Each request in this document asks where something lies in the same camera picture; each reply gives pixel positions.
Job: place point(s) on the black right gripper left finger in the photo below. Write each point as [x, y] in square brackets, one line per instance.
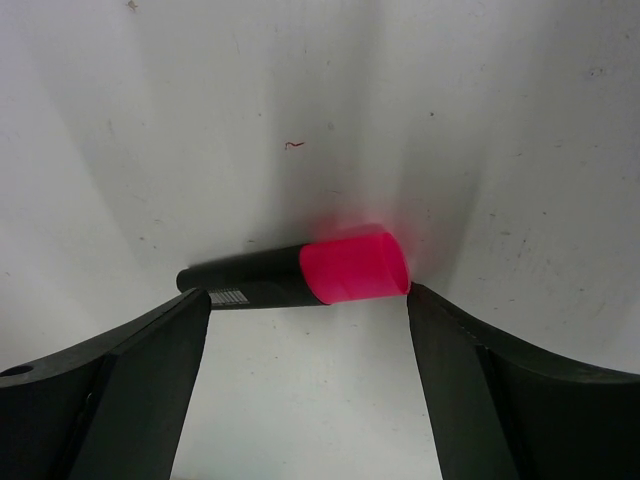
[110, 407]

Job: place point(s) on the pink cap black highlighter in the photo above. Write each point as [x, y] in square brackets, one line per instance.
[363, 267]

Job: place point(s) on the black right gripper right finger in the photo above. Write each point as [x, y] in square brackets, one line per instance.
[503, 408]

